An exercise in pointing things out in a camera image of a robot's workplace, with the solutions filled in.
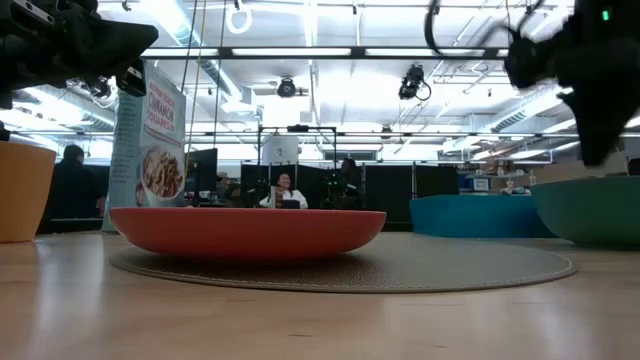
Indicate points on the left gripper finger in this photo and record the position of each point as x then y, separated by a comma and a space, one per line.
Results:
132, 82
125, 45

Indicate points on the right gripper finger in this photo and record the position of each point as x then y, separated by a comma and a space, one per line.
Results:
600, 130

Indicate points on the cinnamon squares cereal box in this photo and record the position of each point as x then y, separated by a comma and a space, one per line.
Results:
160, 135

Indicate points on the green ribbed bowl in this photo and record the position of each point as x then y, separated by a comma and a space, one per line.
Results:
590, 210

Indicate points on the yellow-orange plastic cup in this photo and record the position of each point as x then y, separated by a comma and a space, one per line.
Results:
25, 195

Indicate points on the orange-red plate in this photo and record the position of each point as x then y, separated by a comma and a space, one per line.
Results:
245, 232

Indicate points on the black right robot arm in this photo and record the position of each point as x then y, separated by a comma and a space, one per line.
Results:
527, 62

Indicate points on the black ceiling spotlight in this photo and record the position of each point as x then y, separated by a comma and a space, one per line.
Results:
102, 90

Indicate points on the black computer monitor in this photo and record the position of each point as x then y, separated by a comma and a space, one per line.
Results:
202, 175

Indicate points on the person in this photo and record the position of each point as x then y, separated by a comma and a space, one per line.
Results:
75, 190
286, 197

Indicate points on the blue white box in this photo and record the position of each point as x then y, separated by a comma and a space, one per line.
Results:
480, 184

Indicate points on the blue rectangular container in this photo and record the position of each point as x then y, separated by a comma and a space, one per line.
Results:
475, 215

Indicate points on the round black ceiling lamp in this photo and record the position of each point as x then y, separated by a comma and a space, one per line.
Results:
286, 88

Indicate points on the round grey woven placemat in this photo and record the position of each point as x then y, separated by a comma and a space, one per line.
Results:
425, 265

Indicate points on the black overhead frame bar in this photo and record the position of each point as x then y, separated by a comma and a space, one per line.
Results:
225, 52

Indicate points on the black metal stand frame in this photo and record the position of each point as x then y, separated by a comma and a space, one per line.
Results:
297, 128

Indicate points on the black overhead camera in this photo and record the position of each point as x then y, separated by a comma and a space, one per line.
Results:
412, 80

